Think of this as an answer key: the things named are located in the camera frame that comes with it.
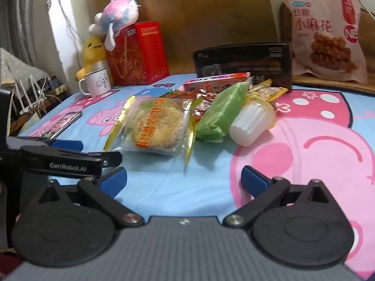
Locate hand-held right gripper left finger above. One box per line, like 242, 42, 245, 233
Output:
29, 166, 145, 229

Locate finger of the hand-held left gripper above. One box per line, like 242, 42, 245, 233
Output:
6, 136, 84, 154
20, 146, 123, 180

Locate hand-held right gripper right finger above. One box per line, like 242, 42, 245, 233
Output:
224, 165, 340, 229

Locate red snack packet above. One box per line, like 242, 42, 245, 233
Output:
164, 83, 224, 122

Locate smartphone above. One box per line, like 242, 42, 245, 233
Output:
44, 112, 83, 140

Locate white jelly cup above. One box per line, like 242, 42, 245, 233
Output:
229, 98, 276, 147

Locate white router with antennas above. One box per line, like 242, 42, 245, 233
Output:
10, 74, 52, 118

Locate sesame cake clear packet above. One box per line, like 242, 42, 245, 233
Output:
105, 95, 196, 174

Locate white enamel mug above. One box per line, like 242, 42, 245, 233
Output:
79, 67, 112, 96

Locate green snack packet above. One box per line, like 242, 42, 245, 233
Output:
195, 82, 249, 143

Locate yellow snack packet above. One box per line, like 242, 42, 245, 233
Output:
247, 83, 289, 115

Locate grey patterned cloth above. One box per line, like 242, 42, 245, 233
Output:
0, 47, 48, 86

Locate yellow plush toy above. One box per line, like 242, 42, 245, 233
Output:
75, 35, 113, 85

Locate flat red white box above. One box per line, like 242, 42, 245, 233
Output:
179, 73, 252, 93

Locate black cardboard box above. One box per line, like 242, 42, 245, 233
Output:
193, 41, 293, 90

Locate tall red box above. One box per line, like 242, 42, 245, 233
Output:
105, 21, 170, 86

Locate grey curtain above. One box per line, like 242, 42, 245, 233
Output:
0, 0, 63, 74

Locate pink blue plush toy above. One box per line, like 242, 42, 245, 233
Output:
95, 0, 141, 34

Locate large pink snack bag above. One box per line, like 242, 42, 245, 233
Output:
279, 0, 369, 84

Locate wooden headboard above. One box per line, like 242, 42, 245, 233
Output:
91, 0, 282, 71

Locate dark wall cable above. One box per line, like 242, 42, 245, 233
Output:
44, 0, 80, 54

